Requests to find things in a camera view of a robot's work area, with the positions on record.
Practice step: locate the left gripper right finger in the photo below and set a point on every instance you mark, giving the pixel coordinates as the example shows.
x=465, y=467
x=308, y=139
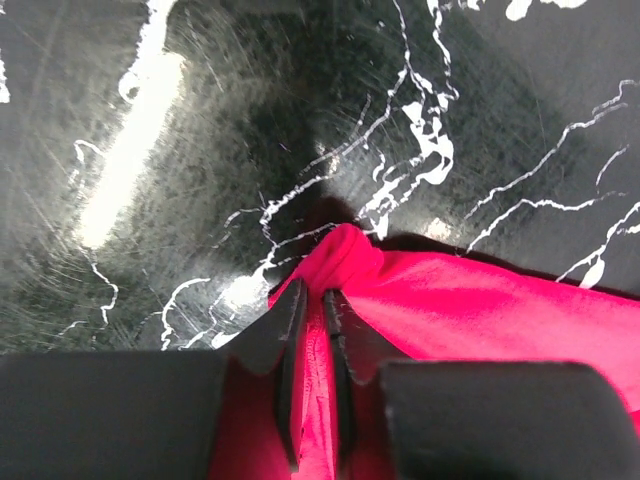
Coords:
x=399, y=418

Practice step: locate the crimson red polo shirt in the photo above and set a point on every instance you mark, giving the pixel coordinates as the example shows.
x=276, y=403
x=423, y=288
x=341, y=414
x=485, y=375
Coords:
x=436, y=306

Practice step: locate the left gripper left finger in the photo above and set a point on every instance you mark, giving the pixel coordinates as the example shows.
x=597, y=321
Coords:
x=190, y=414

